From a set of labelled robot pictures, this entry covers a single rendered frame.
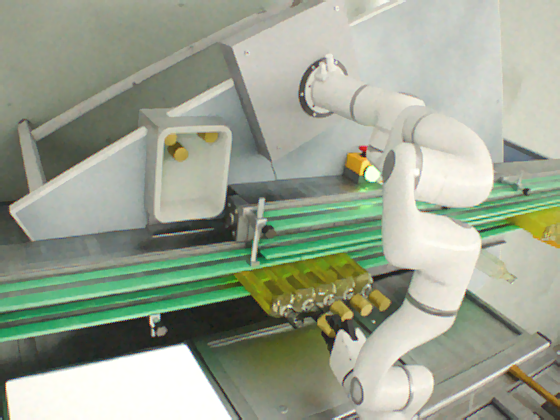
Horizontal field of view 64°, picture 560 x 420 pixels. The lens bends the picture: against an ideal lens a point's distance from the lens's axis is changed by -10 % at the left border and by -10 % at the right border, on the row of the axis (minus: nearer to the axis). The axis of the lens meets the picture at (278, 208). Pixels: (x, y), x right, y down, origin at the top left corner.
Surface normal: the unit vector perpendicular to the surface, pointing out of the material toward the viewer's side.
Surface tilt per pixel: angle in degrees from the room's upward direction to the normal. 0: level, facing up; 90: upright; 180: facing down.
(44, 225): 0
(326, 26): 2
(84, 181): 0
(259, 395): 90
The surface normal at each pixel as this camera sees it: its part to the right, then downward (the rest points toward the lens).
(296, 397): 0.14, -0.90
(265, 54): 0.54, 0.41
